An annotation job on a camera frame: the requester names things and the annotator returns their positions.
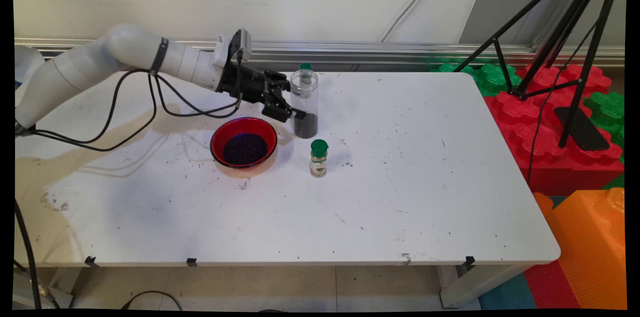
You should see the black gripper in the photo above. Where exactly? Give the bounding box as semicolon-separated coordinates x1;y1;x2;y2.
216;59;307;124

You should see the clear plastic jar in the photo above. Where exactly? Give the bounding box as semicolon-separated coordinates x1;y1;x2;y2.
290;69;319;140

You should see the black seeds heap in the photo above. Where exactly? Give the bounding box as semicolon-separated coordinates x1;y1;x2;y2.
293;113;319;139
223;132;269;166

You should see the red bowl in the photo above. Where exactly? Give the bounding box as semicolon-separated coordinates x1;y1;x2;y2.
210;117;279;178

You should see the green foam block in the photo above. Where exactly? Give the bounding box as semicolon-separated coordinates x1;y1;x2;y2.
582;92;626;150
431;62;523;98

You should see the white table leg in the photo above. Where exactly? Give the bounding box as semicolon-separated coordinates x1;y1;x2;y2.
439;263;531;309
13;267;81;309

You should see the teal floor mat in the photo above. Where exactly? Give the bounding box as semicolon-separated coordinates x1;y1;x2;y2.
479;272;538;311

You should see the black flat plate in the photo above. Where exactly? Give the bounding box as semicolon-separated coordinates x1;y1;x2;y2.
553;106;611;152

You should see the black tripod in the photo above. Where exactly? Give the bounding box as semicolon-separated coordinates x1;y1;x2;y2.
452;0;627;149

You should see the red floor mat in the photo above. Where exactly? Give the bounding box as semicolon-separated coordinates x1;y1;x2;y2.
522;259;581;310

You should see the orange foam block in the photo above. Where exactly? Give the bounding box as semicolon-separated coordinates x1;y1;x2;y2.
532;188;628;311

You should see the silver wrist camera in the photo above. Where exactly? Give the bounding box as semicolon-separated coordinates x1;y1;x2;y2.
229;28;252;63

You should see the aluminium wall rail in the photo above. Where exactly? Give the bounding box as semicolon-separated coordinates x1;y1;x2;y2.
15;37;626;72

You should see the black cable strap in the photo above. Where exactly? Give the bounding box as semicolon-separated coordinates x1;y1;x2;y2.
150;37;169;75

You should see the black floor cable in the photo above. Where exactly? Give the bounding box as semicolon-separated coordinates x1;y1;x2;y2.
121;290;183;311

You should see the thin tripod cable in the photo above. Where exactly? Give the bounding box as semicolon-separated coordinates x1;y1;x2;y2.
526;0;627;185

